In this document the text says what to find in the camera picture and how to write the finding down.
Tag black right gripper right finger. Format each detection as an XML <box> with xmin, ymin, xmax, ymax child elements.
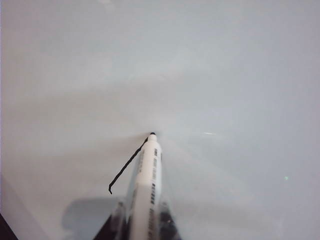
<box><xmin>156</xmin><ymin>196</ymin><xmax>185</xmax><ymax>240</ymax></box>

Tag white glass whiteboard black frame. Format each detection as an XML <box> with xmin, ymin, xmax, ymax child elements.
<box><xmin>0</xmin><ymin>0</ymin><xmax>320</xmax><ymax>240</ymax></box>

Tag white marker pen black tip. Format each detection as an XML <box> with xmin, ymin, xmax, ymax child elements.
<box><xmin>125</xmin><ymin>131</ymin><xmax>165</xmax><ymax>240</ymax></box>

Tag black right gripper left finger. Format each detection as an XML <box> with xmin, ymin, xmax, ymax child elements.
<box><xmin>92</xmin><ymin>196</ymin><xmax>133</xmax><ymax>240</ymax></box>

